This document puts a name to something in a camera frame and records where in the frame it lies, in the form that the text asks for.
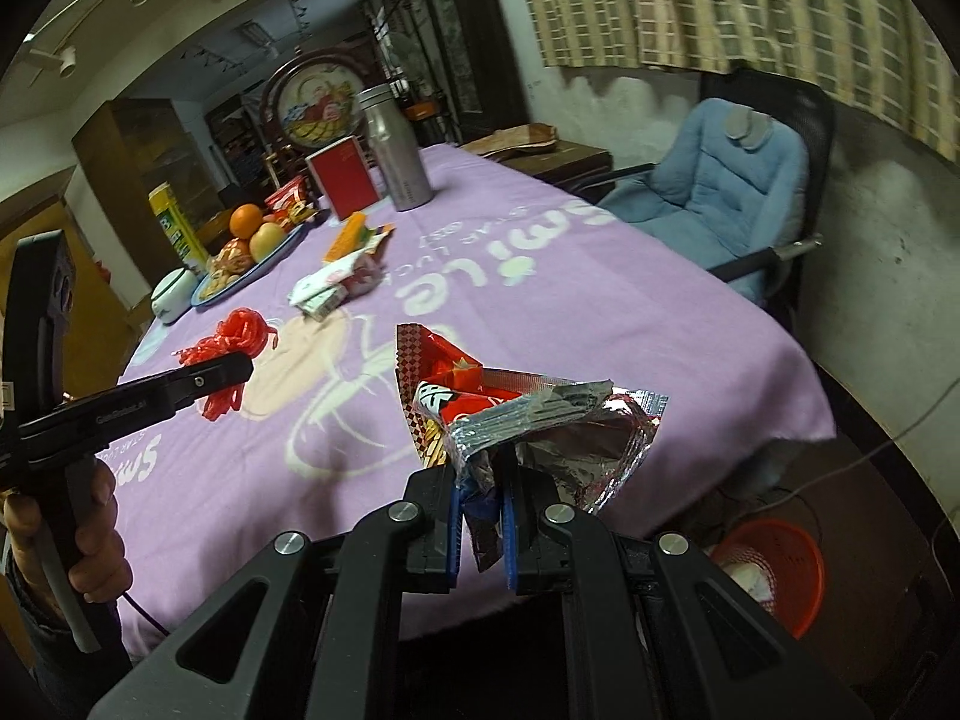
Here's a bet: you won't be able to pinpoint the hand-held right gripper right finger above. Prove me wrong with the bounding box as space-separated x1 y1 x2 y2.
501 457 875 720

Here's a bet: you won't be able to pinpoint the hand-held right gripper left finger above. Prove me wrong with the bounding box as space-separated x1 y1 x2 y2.
86 465 460 720

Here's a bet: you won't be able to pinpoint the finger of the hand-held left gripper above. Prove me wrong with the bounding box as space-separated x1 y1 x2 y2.
154 351 254 421

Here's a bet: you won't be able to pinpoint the silver foil snack bag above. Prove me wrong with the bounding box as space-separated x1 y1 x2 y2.
394 322 670 571

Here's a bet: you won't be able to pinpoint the red plastic waste basket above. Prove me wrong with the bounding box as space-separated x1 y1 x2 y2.
709 519 824 638

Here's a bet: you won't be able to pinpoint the person's left forearm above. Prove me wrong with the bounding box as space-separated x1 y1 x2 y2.
0 562 132 698

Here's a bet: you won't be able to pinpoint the person's left hand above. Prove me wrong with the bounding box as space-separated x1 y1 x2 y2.
0 461 132 616

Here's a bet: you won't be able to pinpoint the white ceramic jar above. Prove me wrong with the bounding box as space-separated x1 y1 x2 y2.
150 268 200 323

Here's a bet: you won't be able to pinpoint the red fruit in foam net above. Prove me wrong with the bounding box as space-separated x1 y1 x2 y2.
214 238 254 275

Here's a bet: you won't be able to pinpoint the small white green carton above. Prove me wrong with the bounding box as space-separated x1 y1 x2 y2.
289 270 353 322

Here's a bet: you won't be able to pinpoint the blue oval plate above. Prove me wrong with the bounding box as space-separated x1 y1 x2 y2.
191 221 308 308

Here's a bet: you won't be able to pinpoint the yellow apple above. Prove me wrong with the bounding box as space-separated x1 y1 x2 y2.
250 221 286 260

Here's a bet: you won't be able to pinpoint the yellow green carton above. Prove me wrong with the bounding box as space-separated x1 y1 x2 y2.
148 184 207 275

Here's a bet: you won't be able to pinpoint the white pink tissue packet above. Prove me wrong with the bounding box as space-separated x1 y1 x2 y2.
322 251 383 299

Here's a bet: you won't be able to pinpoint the wooden cabinet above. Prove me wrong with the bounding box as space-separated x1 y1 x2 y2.
71 97 218 241

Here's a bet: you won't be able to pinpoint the red snack packet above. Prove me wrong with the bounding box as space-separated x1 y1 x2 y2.
264 175 314 224

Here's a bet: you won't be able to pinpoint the orange snack wrapper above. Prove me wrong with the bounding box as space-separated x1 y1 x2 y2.
322 211 395 265

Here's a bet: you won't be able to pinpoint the red and white box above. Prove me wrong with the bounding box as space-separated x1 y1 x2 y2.
305 136 381 222

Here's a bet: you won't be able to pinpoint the white ceiling track lights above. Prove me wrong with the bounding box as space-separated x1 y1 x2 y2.
26 0 230 80

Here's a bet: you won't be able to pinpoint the stainless steel bottle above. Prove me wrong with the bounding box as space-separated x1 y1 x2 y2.
356 86 432 212

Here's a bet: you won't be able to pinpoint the round decorated plate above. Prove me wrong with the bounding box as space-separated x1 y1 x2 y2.
262 49 376 166

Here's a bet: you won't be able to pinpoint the wooden side table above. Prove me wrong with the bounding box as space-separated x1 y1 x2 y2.
457 124 612 196

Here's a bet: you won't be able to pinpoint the blue chair cushion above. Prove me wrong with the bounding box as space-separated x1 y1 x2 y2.
600 99 811 301

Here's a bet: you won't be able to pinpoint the black office chair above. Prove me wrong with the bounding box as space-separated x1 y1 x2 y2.
562 67 837 323

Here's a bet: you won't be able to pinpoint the checked beige curtain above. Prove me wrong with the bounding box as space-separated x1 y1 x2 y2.
510 0 960 158

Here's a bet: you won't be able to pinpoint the red plastic string bundle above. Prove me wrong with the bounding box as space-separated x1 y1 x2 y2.
176 307 272 419

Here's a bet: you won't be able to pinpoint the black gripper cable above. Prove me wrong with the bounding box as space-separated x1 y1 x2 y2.
120 591 175 637

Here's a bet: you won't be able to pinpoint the white cable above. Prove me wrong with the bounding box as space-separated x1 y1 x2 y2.
772 360 960 500

